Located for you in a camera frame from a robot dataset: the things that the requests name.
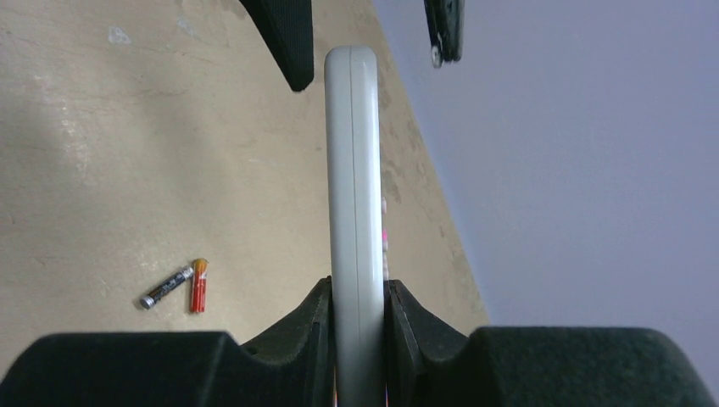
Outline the white remote control red face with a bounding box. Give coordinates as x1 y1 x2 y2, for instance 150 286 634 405
325 46 386 406

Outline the black AAA battery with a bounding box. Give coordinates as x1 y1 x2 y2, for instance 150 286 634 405
138 265 194 309

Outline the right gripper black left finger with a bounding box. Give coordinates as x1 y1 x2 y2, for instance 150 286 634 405
1 278 335 406

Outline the red orange AAA battery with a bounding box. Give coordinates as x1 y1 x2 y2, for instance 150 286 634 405
190 259 209 314

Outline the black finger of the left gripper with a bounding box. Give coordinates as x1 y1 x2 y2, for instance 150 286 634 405
424 0 465 69
241 0 315 92

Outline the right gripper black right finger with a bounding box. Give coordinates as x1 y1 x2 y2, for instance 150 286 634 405
385 280 715 406

